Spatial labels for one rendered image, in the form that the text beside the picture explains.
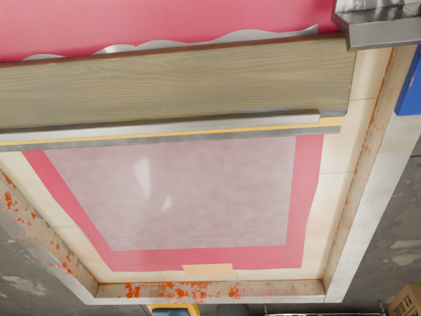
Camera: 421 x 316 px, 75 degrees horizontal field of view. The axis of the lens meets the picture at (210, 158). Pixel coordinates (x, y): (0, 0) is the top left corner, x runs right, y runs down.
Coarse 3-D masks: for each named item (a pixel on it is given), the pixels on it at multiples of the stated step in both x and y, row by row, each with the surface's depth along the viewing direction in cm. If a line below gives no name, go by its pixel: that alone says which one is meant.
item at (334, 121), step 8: (320, 120) 29; (328, 120) 29; (336, 120) 28; (240, 128) 30; (248, 128) 29; (256, 128) 29; (264, 128) 29; (272, 128) 29; (280, 128) 29; (288, 128) 29; (104, 136) 31; (112, 136) 31; (120, 136) 31; (128, 136) 31; (136, 136) 31; (144, 136) 31; (152, 136) 31; (0, 144) 32; (8, 144) 32; (16, 144) 32
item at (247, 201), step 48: (144, 0) 25; (192, 0) 25; (240, 0) 25; (288, 0) 24; (192, 144) 36; (240, 144) 36; (288, 144) 35; (192, 192) 42; (240, 192) 42; (288, 192) 41; (240, 240) 50; (288, 240) 50
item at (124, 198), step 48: (0, 0) 25; (48, 0) 25; (96, 0) 25; (0, 48) 28; (48, 48) 28; (96, 48) 28; (144, 144) 36; (96, 192) 43; (144, 192) 43; (96, 240) 52; (144, 240) 52; (192, 240) 51
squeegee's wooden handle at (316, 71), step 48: (192, 48) 25; (240, 48) 25; (288, 48) 24; (336, 48) 24; (0, 96) 28; (48, 96) 28; (96, 96) 28; (144, 96) 27; (192, 96) 27; (240, 96) 27; (288, 96) 26; (336, 96) 26
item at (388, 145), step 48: (384, 96) 29; (384, 144) 30; (0, 192) 40; (384, 192) 35; (48, 240) 49; (336, 240) 47; (96, 288) 63; (144, 288) 62; (192, 288) 61; (240, 288) 60; (288, 288) 59; (336, 288) 54
